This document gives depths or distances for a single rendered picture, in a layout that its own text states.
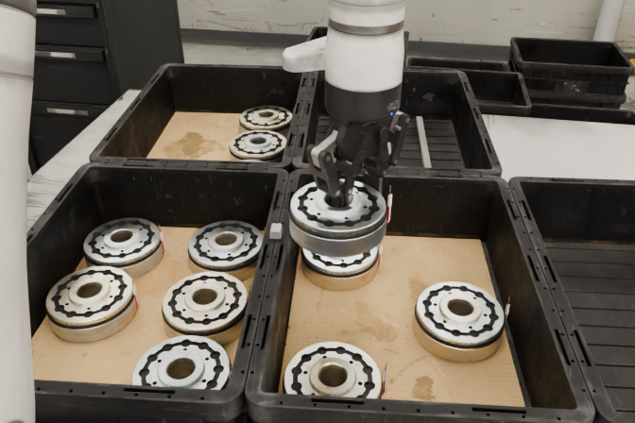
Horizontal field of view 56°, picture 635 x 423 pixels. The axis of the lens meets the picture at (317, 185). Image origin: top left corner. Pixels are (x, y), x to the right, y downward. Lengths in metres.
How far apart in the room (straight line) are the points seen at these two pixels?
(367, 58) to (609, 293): 0.48
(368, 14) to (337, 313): 0.38
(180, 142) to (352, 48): 0.66
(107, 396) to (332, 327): 0.29
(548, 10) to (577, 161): 2.67
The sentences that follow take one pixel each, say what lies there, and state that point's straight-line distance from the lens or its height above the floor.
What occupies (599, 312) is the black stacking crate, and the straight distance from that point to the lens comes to 0.84.
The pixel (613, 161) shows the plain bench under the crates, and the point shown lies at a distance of 1.48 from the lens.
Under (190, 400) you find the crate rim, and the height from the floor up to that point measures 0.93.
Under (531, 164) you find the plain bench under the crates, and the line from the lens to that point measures 1.39.
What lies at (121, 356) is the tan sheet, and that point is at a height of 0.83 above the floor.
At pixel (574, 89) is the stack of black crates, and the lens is 2.39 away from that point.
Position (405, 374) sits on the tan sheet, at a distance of 0.70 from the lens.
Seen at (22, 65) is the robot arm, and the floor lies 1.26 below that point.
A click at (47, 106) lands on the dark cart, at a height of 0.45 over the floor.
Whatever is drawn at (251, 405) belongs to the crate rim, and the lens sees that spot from 0.55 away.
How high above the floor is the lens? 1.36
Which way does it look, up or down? 32 degrees down
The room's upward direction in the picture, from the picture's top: straight up
